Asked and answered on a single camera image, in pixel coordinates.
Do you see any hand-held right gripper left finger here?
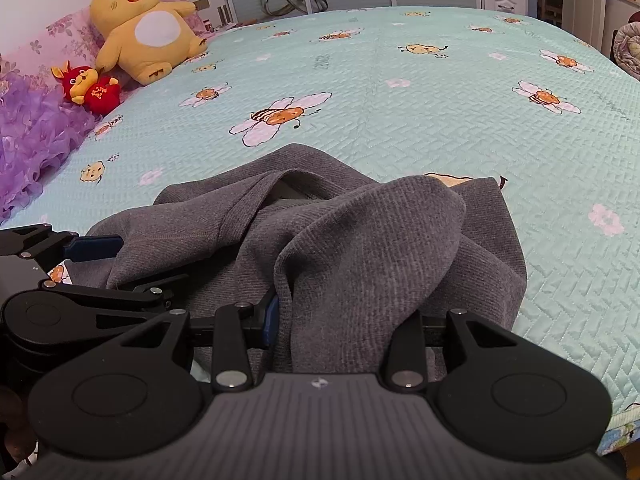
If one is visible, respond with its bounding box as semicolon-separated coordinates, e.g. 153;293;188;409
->
117;294;281;393

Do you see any yellow plush toy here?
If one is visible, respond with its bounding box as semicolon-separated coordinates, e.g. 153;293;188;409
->
90;0;210;86

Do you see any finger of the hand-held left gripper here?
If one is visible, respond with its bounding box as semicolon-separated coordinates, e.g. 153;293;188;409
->
41;274;190;333
0;224;123;273

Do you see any grey sweater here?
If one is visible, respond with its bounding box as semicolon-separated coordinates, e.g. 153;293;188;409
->
85;143;528;376

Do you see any red plush toy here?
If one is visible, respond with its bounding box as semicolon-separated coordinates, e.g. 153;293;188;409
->
51;61;122;116

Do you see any doll with purple ruffled dress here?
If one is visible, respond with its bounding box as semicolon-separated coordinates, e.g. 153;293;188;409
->
0;72;103;223

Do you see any white room door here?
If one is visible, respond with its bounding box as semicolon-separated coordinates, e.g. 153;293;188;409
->
575;0;608;58

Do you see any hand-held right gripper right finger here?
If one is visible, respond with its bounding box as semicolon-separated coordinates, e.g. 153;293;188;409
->
381;307;523;392

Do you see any rolled floral quilt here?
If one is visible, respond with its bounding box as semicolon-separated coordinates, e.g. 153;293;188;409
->
612;20;640;81

